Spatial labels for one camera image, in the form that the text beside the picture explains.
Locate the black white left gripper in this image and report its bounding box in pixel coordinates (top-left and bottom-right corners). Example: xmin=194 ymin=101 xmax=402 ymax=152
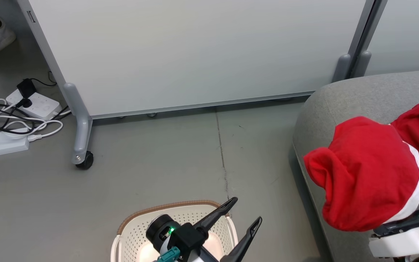
xmin=145 ymin=197 xmax=263 ymax=262

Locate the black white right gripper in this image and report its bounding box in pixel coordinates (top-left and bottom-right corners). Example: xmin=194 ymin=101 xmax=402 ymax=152
xmin=368 ymin=196 xmax=419 ymax=258

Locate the red garment with white stripes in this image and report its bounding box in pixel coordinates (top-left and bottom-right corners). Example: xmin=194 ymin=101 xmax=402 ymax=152
xmin=303 ymin=99 xmax=419 ymax=232

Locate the white perforated laundry basket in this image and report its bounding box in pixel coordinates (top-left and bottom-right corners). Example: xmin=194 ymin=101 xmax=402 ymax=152
xmin=110 ymin=200 xmax=239 ymax=262

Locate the grey fabric sofa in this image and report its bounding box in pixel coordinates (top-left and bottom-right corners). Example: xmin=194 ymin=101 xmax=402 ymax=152
xmin=292 ymin=68 xmax=419 ymax=262

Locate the black caster wheel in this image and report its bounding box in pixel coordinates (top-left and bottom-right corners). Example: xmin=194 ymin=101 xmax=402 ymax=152
xmin=75 ymin=151 xmax=94 ymax=170

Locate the grey partition foot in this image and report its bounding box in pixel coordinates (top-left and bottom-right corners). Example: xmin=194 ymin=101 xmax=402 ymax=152
xmin=351 ymin=50 xmax=372 ymax=78
xmin=332 ymin=54 xmax=352 ymax=83

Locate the grey partition leg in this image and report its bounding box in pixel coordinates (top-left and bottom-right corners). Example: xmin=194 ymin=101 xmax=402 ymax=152
xmin=63 ymin=83 xmax=93 ymax=165

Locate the wide white partition panel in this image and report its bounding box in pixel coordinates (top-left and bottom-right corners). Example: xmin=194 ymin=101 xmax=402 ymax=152
xmin=16 ymin=0 xmax=388 ymax=120

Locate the narrow white partition panel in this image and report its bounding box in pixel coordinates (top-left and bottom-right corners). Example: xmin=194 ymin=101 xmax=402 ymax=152
xmin=363 ymin=0 xmax=419 ymax=77

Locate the square white power strip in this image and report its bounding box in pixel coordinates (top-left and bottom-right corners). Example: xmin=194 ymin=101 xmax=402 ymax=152
xmin=5 ymin=91 xmax=62 ymax=121

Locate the long white power strip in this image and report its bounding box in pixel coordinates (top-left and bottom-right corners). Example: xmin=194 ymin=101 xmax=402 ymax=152
xmin=0 ymin=128 xmax=30 ymax=160

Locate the black power adapter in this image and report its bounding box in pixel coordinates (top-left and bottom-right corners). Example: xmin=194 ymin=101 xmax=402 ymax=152
xmin=16 ymin=78 xmax=37 ymax=99

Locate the white cable with plug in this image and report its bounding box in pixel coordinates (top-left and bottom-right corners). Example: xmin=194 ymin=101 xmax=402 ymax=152
xmin=2 ymin=120 xmax=64 ymax=142

